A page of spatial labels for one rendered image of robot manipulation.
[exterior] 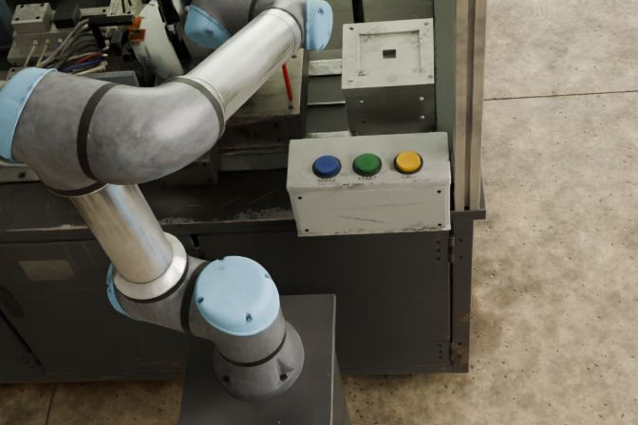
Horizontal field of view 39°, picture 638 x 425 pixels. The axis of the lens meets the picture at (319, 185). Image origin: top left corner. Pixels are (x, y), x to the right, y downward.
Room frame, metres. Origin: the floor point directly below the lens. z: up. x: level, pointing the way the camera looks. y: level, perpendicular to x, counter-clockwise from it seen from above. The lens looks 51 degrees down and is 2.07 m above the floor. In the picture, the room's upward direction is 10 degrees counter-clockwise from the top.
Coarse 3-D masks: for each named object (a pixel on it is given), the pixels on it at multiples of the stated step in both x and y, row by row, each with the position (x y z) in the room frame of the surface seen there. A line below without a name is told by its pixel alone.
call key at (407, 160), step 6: (402, 156) 0.98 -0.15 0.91; (408, 156) 0.98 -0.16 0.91; (414, 156) 0.98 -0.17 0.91; (402, 162) 0.97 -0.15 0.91; (408, 162) 0.96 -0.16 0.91; (414, 162) 0.96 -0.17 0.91; (420, 162) 0.97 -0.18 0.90; (402, 168) 0.96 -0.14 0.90; (408, 168) 0.95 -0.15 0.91; (414, 168) 0.95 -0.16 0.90
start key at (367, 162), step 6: (360, 156) 1.00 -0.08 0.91; (366, 156) 1.00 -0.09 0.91; (372, 156) 0.99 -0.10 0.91; (360, 162) 0.98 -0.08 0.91; (366, 162) 0.98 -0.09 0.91; (372, 162) 0.98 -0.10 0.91; (378, 162) 0.98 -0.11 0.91; (360, 168) 0.97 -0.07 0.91; (366, 168) 0.97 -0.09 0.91; (372, 168) 0.97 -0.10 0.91
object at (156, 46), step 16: (176, 0) 1.46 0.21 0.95; (192, 0) 1.45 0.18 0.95; (144, 16) 1.42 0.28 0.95; (144, 32) 1.38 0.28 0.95; (160, 32) 1.37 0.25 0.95; (176, 32) 1.36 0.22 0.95; (144, 48) 1.33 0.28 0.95; (160, 48) 1.32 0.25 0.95; (176, 48) 1.31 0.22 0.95; (192, 48) 1.30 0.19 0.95; (208, 48) 1.29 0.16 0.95; (144, 64) 1.28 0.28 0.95; (160, 64) 1.28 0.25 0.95; (176, 64) 1.27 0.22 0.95; (192, 64) 1.26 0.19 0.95
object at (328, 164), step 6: (324, 156) 1.01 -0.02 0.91; (330, 156) 1.01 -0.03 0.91; (318, 162) 1.00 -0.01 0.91; (324, 162) 1.00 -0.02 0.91; (330, 162) 1.00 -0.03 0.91; (336, 162) 0.99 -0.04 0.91; (318, 168) 0.99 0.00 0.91; (324, 168) 0.99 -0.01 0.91; (330, 168) 0.98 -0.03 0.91; (336, 168) 0.98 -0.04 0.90; (324, 174) 0.98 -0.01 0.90; (330, 174) 0.98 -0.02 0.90
